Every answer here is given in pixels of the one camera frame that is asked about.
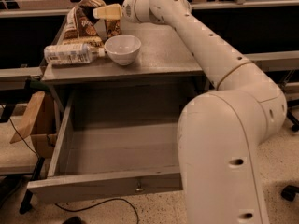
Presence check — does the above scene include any orange patterned drink can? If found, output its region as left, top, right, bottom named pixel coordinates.
left=105, top=20, right=121, bottom=38

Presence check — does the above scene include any white ceramic bowl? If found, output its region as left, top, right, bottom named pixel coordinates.
left=105, top=35, right=141, bottom=66

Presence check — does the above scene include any open grey top drawer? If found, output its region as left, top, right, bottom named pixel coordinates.
left=27, top=83, right=185, bottom=205

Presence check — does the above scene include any grey cabinet with flat top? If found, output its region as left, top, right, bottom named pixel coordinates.
left=43, top=20, right=210, bottom=131

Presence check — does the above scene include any small metal drawer knob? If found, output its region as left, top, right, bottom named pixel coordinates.
left=135, top=182, right=144, bottom=193

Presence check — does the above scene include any black metal stand leg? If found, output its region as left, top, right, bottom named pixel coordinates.
left=19, top=156, right=46, bottom=216

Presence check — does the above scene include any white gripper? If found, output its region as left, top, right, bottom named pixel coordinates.
left=93, top=0, right=156, bottom=23

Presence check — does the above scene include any brown cardboard box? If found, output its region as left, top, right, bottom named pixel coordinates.
left=10, top=91, right=57, bottom=158

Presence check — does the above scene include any black floor cable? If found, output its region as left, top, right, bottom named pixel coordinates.
left=54, top=197, right=140, bottom=224

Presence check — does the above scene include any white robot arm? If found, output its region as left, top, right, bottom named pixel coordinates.
left=93, top=0, right=287, bottom=224

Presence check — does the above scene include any clear plastic bottle lying down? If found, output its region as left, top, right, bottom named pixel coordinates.
left=44, top=43, right=106, bottom=65

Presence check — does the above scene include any brown chip bag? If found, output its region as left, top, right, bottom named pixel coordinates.
left=63, top=0, right=106, bottom=48

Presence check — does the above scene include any black chair base with casters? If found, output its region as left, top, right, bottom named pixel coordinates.
left=279, top=77, right=299, bottom=203

